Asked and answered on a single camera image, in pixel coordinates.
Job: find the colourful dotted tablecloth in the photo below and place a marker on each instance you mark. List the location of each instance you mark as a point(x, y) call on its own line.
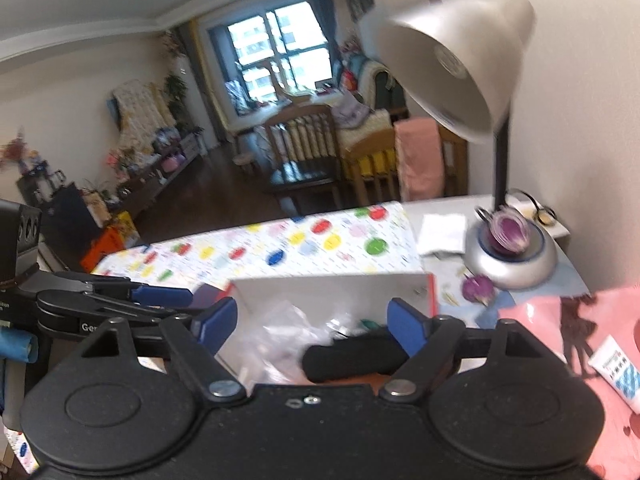
point(300, 250)

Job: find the black foam cylinder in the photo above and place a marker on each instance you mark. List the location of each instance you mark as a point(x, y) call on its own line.
point(345, 360)

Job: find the orange bag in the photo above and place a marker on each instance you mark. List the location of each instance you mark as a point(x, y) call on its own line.
point(102, 250)

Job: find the floral cloth cover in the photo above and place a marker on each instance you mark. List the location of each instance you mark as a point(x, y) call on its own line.
point(145, 110)

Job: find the thin black eyeglasses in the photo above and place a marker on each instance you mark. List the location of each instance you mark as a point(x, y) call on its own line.
point(544, 216)

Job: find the beige curtain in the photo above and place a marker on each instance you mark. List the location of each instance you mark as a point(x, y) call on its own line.
point(207, 100)

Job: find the silver desk lamp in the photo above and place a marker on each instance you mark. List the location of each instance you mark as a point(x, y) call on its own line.
point(450, 35)

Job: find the large balcony window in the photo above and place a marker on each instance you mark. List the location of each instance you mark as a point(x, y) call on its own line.
point(255, 35)

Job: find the white box with red outside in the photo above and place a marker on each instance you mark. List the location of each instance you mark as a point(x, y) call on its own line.
point(325, 290)

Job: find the lilac clothes pile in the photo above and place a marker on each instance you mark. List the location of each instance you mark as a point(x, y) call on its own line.
point(350, 110)

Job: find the grey blue curtain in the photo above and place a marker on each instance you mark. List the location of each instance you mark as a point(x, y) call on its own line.
point(325, 20)

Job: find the pink plastic bag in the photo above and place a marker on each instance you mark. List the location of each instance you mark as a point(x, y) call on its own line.
point(530, 315)

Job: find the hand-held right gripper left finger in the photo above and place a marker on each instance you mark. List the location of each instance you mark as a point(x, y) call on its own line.
point(222, 325)

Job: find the clear plastic wrapper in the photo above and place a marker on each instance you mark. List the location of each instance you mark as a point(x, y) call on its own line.
point(280, 335)

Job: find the sofa with knitted cover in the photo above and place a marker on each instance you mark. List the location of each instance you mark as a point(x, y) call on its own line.
point(360, 125)

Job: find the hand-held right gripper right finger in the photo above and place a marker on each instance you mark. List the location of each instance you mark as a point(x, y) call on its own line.
point(405, 327)

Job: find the green potted plant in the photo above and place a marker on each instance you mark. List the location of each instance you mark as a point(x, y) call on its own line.
point(175, 90)

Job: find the light wooden chair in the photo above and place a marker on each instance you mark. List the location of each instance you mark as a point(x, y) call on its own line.
point(370, 150)

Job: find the yellow box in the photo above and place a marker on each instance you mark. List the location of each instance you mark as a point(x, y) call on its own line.
point(127, 225)

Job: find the dark tv cabinet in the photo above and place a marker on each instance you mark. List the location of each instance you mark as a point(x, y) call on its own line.
point(160, 170)

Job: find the folded white tissue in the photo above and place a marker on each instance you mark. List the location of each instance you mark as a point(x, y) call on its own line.
point(442, 232)

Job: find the vase of dried flowers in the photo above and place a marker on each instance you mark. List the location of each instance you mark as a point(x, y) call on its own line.
point(12, 150)

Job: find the white cream tube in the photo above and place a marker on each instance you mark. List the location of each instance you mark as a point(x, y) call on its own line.
point(620, 367)

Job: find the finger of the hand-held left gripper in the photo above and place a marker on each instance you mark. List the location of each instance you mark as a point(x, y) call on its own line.
point(75, 317)
point(165, 297)

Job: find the dark wooden slatted chair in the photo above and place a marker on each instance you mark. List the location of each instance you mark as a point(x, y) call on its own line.
point(300, 180)

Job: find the black side cabinet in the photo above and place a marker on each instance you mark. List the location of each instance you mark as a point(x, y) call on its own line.
point(70, 210)

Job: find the pink towel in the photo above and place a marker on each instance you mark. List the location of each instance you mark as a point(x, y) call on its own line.
point(417, 160)

